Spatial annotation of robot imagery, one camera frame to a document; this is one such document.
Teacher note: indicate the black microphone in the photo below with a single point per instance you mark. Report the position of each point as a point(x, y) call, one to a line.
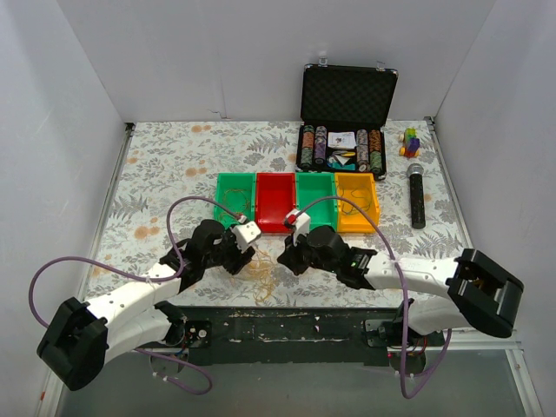
point(417, 204)

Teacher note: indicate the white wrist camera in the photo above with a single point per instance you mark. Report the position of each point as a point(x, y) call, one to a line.
point(246, 232)
point(298, 223)

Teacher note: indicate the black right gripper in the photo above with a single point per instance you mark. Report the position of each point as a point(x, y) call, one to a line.
point(294, 254)

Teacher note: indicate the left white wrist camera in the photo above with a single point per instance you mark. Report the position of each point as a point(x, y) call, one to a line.
point(246, 232)

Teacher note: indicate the left green plastic bin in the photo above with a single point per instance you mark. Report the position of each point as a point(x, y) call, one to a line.
point(236, 191)

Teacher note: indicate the black poker chip case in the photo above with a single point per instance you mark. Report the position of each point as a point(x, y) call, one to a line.
point(343, 111)

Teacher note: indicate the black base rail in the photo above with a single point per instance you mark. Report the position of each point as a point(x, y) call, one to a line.
point(233, 335)

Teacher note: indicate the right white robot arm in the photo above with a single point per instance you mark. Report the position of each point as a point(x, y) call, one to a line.
point(468, 291)

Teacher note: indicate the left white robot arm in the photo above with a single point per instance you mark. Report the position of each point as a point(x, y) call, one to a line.
point(83, 336)

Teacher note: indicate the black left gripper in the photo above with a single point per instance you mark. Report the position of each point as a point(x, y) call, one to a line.
point(237, 256)

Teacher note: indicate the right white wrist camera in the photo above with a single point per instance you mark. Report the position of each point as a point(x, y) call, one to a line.
point(298, 223)

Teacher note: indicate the yellow plastic bin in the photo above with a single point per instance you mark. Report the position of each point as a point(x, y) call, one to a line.
point(359, 189)

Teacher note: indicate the red plastic bin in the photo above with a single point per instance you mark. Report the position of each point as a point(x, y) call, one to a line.
point(274, 198)

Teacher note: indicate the right green plastic bin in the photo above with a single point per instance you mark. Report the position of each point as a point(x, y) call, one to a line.
point(311, 187)

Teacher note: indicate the green plastic bin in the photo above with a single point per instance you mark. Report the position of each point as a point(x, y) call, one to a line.
point(236, 191)
point(311, 187)

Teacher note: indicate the colourful toy block car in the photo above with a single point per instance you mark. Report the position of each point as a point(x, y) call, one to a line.
point(410, 143)

